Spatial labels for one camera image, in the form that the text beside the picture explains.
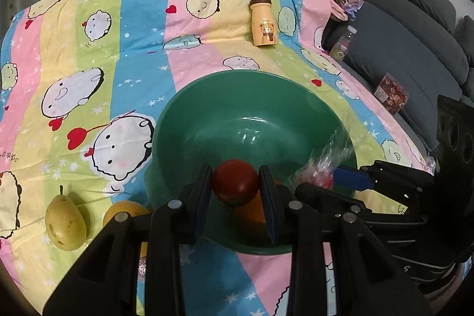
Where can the green pear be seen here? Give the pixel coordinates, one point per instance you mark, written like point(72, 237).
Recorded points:
point(65, 225)

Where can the orange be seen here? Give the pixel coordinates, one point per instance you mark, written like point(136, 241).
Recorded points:
point(252, 214)

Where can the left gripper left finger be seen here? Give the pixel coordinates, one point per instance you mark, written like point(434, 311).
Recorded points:
point(181, 218)

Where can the red cherry tomato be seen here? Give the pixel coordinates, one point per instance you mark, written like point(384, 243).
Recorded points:
point(235, 182)

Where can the grey sofa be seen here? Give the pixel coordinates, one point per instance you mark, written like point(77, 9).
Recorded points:
point(422, 45)

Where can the green plastic bowl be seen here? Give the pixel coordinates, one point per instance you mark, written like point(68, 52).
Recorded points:
point(247, 115)

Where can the clear plastic bottle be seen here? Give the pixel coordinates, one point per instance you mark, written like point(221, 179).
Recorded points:
point(341, 46)

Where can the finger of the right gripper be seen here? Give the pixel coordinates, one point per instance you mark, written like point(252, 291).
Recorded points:
point(380, 173)
point(328, 202)

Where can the yellow bear bottle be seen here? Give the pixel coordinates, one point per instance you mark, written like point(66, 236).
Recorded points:
point(263, 23)

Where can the red snack packet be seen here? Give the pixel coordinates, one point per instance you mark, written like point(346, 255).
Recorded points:
point(391, 94)

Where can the colourful cartoon striped sheet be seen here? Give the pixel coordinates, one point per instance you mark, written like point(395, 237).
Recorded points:
point(72, 66)

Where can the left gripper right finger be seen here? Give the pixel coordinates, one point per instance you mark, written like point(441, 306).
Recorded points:
point(288, 220)

